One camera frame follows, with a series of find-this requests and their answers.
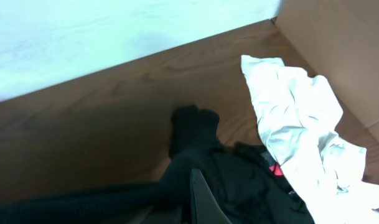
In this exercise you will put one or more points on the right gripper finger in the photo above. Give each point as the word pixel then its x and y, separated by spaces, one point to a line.
pixel 204 207

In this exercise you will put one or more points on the black shirt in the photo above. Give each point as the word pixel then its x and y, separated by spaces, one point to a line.
pixel 244 181

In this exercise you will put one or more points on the white garment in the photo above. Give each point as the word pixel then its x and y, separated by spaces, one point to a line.
pixel 296 118

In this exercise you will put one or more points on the cardboard box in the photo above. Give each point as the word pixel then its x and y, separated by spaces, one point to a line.
pixel 340 40

